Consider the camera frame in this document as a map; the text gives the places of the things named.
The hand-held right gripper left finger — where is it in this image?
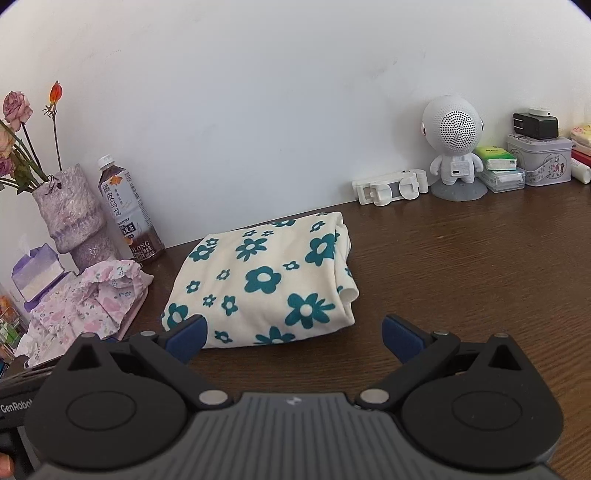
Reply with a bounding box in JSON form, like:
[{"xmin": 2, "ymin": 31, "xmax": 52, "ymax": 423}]
[{"xmin": 60, "ymin": 314, "xmax": 234, "ymax": 411}]

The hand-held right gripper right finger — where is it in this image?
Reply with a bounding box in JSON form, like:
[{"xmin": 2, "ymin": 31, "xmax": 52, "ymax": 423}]
[{"xmin": 361, "ymin": 313, "xmax": 529, "ymax": 409}]

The cream dress with teal flowers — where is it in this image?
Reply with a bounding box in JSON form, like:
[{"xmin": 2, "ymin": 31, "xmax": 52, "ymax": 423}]
[{"xmin": 160, "ymin": 211, "xmax": 360, "ymax": 350}]

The pink floral garment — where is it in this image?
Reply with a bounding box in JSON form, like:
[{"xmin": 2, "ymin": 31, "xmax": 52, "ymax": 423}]
[{"xmin": 16, "ymin": 259, "xmax": 154, "ymax": 366}]

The tea bottle with white cap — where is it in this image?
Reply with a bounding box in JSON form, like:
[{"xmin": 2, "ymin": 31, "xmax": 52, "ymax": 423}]
[{"xmin": 96, "ymin": 154, "xmax": 166, "ymax": 264}]

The open purple tissue pack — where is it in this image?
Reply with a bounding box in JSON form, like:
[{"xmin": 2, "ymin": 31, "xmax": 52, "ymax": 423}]
[{"xmin": 11, "ymin": 242, "xmax": 77, "ymax": 310}]

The purple textured vase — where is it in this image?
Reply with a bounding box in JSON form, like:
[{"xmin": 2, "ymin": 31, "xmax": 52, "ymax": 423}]
[{"xmin": 31, "ymin": 163, "xmax": 122, "ymax": 271}]

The clear plastic box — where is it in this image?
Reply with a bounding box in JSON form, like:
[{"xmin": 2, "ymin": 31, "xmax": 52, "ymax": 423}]
[{"xmin": 475, "ymin": 167, "xmax": 526, "ymax": 193}]

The green tissue packet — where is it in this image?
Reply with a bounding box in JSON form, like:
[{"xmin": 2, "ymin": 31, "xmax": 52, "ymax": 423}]
[{"xmin": 474, "ymin": 145, "xmax": 518, "ymax": 173}]

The white robot speaker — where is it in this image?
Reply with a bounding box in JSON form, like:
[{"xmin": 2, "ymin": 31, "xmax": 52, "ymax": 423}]
[{"xmin": 420, "ymin": 94, "xmax": 488, "ymax": 203}]

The grey tin box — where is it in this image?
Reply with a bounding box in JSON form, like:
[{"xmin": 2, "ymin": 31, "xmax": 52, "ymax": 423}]
[{"xmin": 505, "ymin": 133, "xmax": 574, "ymax": 187}]

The black charger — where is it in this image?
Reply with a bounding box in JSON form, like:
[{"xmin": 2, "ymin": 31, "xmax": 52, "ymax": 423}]
[{"xmin": 512, "ymin": 107, "xmax": 560, "ymax": 141}]

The dried pink rose bouquet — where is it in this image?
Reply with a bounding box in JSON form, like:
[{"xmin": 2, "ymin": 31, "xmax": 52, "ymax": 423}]
[{"xmin": 0, "ymin": 89, "xmax": 52, "ymax": 195}]

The orange rosebud stem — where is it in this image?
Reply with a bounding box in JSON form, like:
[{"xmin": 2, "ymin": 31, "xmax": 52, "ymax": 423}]
[{"xmin": 43, "ymin": 80, "xmax": 64, "ymax": 172}]

